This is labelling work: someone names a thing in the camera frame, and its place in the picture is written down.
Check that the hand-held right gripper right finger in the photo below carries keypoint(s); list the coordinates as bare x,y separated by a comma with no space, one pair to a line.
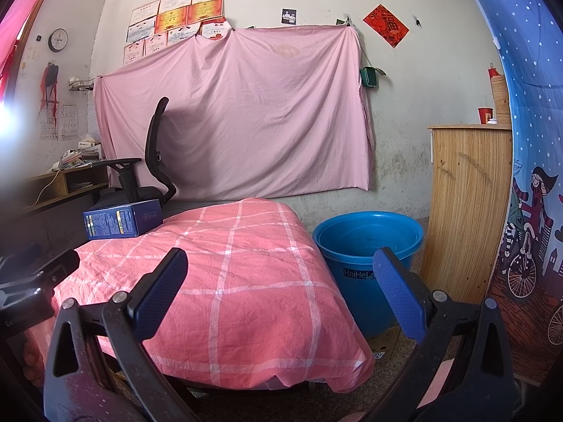
398,292

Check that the group of wall certificates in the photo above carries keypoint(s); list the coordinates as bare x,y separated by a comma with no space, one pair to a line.
189,13

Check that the red window curtain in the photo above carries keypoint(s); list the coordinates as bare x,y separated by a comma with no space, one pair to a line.
17,30

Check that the red cup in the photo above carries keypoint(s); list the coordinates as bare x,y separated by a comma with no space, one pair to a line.
485,115

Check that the red hanging tassel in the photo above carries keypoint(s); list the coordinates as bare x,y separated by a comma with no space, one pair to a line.
49,85

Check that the white tissue box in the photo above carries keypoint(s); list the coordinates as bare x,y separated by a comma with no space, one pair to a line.
90,141

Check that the black office chair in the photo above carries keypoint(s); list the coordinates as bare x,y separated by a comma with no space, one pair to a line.
154,140

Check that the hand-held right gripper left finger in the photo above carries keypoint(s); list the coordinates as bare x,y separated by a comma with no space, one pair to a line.
160,290

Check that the pink checked cloth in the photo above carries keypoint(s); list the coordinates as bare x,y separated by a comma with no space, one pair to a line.
246,281

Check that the blue printed curtain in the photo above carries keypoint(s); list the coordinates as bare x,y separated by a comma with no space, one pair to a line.
528,96

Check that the dark blue cardboard box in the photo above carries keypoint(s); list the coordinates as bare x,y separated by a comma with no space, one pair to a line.
123,222

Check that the wooden cabinet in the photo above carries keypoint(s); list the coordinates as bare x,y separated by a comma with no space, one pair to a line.
466,211

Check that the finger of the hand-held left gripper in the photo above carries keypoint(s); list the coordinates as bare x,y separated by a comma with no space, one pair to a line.
59,266

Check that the round wall clock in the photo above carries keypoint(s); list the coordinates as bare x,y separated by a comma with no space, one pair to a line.
58,40

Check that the blue plastic bucket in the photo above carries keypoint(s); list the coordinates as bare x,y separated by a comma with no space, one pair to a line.
365,237

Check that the small wall photo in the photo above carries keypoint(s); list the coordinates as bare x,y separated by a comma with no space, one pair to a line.
289,16

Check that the red hanging ornament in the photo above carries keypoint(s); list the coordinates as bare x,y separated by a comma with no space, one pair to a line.
492,72

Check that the wall calendar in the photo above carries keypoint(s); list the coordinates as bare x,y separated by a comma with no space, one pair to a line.
59,122

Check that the stack of papers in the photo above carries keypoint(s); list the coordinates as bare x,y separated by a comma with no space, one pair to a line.
81,158

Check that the red diamond wall poster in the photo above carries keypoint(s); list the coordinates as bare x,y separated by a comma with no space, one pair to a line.
386,26

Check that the pink hanging sheet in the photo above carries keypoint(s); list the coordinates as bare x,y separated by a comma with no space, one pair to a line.
264,110

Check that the wooden desk shelf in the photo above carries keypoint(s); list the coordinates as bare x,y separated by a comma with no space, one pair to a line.
57,184

